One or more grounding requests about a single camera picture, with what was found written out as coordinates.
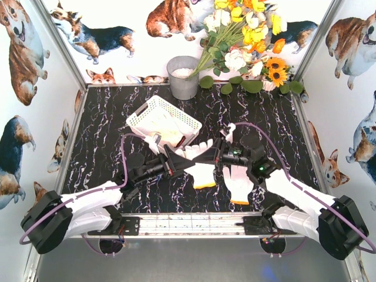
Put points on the artificial flower bouquet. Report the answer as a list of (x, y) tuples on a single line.
[(246, 37)]

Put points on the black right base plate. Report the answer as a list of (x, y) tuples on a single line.
[(256, 225)]

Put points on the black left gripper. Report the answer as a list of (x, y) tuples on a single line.
[(169, 165)]

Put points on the yellow dotted white glove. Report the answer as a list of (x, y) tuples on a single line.
[(202, 174)]

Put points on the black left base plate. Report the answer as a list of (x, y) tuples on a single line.
[(129, 226)]

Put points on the white perforated storage basket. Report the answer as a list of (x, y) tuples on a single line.
[(140, 120)]

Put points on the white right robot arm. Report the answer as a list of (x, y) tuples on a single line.
[(333, 222)]

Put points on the cream knit glove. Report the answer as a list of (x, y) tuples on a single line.
[(166, 127)]

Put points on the white glove orange cuff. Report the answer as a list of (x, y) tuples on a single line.
[(238, 183)]

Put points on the grey metal bucket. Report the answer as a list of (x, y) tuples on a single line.
[(183, 79)]

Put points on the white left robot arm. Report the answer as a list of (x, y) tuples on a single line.
[(55, 218)]

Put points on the aluminium front rail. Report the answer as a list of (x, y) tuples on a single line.
[(185, 226)]

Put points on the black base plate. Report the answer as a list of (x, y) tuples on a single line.
[(129, 226), (256, 225)]

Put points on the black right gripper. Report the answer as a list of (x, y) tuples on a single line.
[(219, 154)]

